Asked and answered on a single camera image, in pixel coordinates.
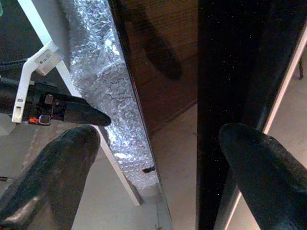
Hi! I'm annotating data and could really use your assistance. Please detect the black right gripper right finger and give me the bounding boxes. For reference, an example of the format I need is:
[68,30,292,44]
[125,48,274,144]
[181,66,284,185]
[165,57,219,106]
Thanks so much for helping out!
[218,123,307,230]

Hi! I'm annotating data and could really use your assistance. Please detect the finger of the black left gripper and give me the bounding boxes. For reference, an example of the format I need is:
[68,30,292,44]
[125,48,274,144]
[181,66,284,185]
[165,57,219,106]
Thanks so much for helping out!
[64,97,111,127]

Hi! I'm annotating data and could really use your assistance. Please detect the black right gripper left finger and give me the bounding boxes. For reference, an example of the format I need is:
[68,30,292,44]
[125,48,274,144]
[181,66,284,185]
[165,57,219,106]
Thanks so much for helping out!
[0,125,101,230]

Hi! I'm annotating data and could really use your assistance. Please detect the black fridge white interior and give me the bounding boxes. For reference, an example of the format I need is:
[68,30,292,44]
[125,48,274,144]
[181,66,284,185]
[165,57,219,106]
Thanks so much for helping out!
[107,0,307,230]

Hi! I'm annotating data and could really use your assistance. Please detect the clear bubble wrap sheet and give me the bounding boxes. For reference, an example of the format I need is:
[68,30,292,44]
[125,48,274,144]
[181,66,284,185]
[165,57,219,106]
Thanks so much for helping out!
[59,0,160,192]

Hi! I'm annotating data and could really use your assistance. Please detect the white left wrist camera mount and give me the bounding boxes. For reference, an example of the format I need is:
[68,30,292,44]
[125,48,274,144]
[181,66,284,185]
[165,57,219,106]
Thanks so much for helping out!
[11,40,65,124]

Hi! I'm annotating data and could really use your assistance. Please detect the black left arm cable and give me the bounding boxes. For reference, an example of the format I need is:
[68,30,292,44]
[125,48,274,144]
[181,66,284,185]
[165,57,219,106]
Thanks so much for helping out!
[0,59,28,70]

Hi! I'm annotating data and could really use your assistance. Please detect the white frame bar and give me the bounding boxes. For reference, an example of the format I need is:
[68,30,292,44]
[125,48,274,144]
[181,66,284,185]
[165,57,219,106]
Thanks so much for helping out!
[17,0,146,207]

